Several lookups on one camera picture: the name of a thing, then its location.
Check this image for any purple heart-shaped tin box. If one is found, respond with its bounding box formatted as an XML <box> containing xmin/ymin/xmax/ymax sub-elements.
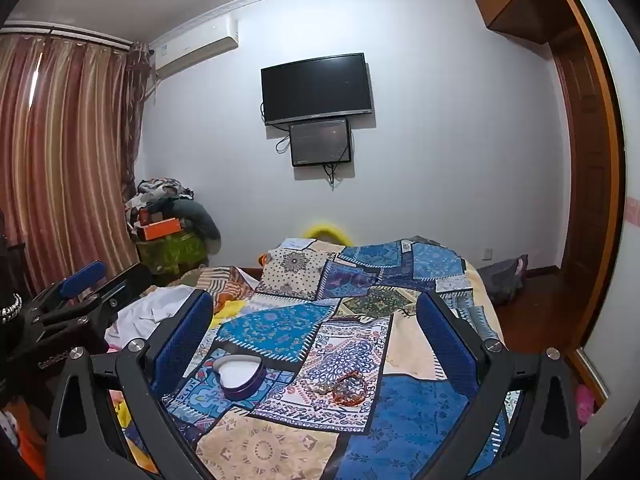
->
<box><xmin>213</xmin><ymin>354</ymin><xmax>267</xmax><ymax>401</ymax></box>

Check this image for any red beaded bracelet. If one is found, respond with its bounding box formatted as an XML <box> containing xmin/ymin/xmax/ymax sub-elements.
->
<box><xmin>326</xmin><ymin>369</ymin><xmax>371</xmax><ymax>406</ymax></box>

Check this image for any white crumpled cloth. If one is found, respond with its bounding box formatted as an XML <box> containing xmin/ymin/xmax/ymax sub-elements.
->
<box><xmin>104</xmin><ymin>285</ymin><xmax>195</xmax><ymax>350</ymax></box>

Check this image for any orange box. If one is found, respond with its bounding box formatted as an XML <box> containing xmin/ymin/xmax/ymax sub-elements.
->
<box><xmin>137</xmin><ymin>218</ymin><xmax>182</xmax><ymax>242</ymax></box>

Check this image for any green patterned cloth pile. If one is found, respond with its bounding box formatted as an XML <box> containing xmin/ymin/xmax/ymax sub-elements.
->
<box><xmin>136</xmin><ymin>231</ymin><xmax>207</xmax><ymax>275</ymax></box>

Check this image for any striped brown pillow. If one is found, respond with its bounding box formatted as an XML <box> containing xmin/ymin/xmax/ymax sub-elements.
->
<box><xmin>170</xmin><ymin>266</ymin><xmax>256</xmax><ymax>313</ymax></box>

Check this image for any yellow cloth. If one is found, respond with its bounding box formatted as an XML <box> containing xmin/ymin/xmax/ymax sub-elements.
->
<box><xmin>209</xmin><ymin>300</ymin><xmax>246</xmax><ymax>327</ymax></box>

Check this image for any red striped curtain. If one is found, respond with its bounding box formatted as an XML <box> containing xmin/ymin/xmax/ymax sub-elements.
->
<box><xmin>1</xmin><ymin>34</ymin><xmax>151</xmax><ymax>289</ymax></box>

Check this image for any patchwork blue bedspread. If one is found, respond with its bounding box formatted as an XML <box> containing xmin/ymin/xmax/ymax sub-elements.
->
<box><xmin>160</xmin><ymin>237</ymin><xmax>502</xmax><ymax>479</ymax></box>

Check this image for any white air conditioner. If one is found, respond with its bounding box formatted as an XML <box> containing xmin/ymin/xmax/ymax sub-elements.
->
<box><xmin>152</xmin><ymin>14</ymin><xmax>240</xmax><ymax>79</ymax></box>

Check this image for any wooden wardrobe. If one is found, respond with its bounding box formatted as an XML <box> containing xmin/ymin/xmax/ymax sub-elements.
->
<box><xmin>475</xmin><ymin>0</ymin><xmax>625</xmax><ymax>402</ymax></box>

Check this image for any small black wall monitor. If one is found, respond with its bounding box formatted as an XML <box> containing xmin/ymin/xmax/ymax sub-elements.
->
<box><xmin>290</xmin><ymin>118</ymin><xmax>352</xmax><ymax>167</ymax></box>

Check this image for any black wall television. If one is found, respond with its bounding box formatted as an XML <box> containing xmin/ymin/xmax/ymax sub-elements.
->
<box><xmin>260</xmin><ymin>53</ymin><xmax>373</xmax><ymax>126</ymax></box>

